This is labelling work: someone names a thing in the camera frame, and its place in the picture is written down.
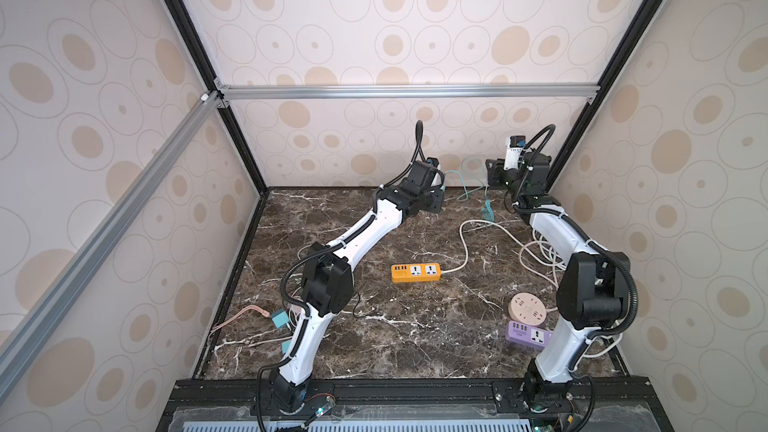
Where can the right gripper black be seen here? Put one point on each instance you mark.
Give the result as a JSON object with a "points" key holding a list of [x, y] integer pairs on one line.
{"points": [[498, 172]]}

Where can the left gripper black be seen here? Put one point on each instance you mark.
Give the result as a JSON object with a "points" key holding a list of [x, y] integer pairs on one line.
{"points": [[437, 201]]}

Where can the orange power strip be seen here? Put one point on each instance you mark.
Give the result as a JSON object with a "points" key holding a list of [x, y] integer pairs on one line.
{"points": [[415, 273]]}

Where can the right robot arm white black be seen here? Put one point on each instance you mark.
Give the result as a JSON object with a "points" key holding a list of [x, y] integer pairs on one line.
{"points": [[596, 297]]}

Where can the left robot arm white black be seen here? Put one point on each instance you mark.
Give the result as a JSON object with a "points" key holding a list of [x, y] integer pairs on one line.
{"points": [[321, 284]]}

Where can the round beige power socket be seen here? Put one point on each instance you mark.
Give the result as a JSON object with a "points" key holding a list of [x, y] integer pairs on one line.
{"points": [[527, 309]]}

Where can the purple power strip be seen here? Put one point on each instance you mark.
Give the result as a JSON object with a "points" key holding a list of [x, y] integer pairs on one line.
{"points": [[528, 336]]}

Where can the teal adapter near base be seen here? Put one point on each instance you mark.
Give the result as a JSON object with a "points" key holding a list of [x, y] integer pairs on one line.
{"points": [[280, 319]]}

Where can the horizontal aluminium rail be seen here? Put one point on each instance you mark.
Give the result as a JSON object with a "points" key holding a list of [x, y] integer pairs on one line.
{"points": [[425, 91]]}

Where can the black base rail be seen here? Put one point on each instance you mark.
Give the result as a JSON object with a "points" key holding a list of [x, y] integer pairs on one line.
{"points": [[599, 404]]}

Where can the left diagonal aluminium rail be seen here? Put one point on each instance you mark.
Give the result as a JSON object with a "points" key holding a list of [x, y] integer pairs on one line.
{"points": [[27, 341]]}

